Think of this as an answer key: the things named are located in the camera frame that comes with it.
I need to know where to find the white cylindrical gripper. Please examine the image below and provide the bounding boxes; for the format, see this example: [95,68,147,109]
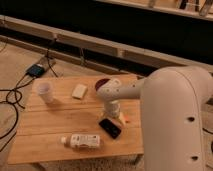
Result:
[104,100,126,126]

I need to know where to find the black rectangular eraser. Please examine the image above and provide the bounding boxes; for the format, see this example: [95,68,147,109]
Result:
[99,119,121,139]

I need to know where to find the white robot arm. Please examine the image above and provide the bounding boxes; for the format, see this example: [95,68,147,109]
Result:
[95,66,213,171]

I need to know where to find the orange carrot toy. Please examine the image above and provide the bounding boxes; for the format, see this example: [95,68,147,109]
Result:
[123,114,129,123]

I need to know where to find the white plastic bottle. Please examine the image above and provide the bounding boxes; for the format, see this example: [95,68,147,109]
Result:
[61,134,101,148]

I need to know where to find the dark red bowl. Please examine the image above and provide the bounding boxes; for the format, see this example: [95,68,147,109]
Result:
[95,78,110,91]

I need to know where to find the pale yellow sponge block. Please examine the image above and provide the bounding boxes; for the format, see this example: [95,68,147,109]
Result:
[72,84,87,99]

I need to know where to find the wooden low table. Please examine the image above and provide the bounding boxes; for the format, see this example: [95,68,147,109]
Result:
[8,76,143,164]

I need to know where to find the translucent plastic cup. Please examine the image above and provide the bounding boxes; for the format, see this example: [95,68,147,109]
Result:
[36,82,54,103]

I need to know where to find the black floor cable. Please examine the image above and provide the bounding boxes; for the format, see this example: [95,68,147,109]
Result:
[0,73,36,152]

